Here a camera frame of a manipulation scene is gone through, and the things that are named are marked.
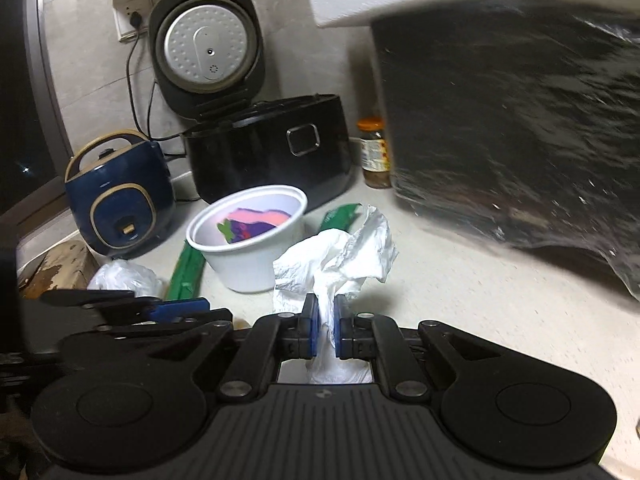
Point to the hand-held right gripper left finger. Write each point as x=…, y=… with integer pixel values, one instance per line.
x=311, y=330

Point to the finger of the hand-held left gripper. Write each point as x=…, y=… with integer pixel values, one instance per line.
x=180, y=310
x=150, y=329

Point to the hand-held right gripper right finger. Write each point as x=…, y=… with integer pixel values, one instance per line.
x=341, y=330

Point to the green packet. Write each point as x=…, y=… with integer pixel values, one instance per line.
x=187, y=270
x=340, y=215

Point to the white tissue paper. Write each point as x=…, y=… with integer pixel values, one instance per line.
x=340, y=260

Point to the white paper bowl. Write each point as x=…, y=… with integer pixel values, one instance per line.
x=250, y=270

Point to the white plastic bag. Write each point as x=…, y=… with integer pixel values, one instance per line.
x=125, y=277

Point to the round wooden chopping board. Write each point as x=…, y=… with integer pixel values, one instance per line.
x=60, y=265

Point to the pink purple wrapper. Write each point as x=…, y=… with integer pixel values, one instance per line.
x=250, y=225

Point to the blue rice cooker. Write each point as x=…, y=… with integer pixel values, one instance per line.
x=110, y=190

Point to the black rice cooker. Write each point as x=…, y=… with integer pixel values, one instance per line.
x=250, y=160

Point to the orange-lidded glass jar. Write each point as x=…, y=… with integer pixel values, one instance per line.
x=372, y=155

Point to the black plastic-wrapped microwave oven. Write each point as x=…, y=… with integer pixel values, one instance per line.
x=500, y=135

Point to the dark window frame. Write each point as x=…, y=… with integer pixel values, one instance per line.
x=47, y=85

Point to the white wall outlet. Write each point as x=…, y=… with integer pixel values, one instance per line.
x=122, y=35

